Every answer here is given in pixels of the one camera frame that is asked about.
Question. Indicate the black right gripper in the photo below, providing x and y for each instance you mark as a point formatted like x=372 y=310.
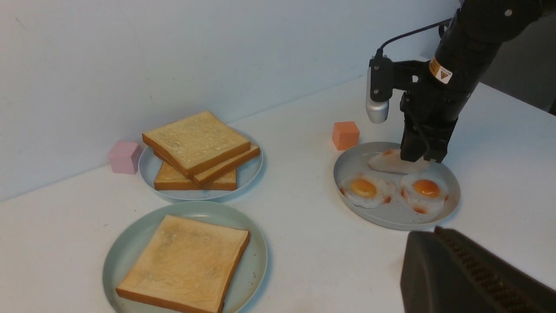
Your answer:
x=431 y=110

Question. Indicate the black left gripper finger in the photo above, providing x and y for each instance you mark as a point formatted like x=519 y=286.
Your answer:
x=444 y=271

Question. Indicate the fried egg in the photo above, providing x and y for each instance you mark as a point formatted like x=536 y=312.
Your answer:
x=423 y=192
x=367 y=191
x=390 y=161

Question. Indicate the toast slice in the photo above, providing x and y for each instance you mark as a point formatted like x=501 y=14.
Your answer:
x=187 y=266
x=168 y=178
x=224 y=167
x=196 y=143

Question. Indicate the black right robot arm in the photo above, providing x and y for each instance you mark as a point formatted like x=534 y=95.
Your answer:
x=475 y=34

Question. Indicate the grey egg plate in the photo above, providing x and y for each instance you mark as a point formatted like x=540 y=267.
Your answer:
x=396 y=214

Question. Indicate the orange cube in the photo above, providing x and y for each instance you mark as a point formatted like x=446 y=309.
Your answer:
x=345 y=135

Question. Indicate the grey bread plate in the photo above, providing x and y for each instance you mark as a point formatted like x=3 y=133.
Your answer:
x=248 y=174

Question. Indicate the light green empty plate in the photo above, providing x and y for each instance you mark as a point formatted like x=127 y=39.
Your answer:
x=250 y=278

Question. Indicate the pink cube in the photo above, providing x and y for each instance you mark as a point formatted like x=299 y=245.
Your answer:
x=124 y=157

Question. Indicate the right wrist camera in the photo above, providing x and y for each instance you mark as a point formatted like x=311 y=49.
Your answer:
x=385 y=75

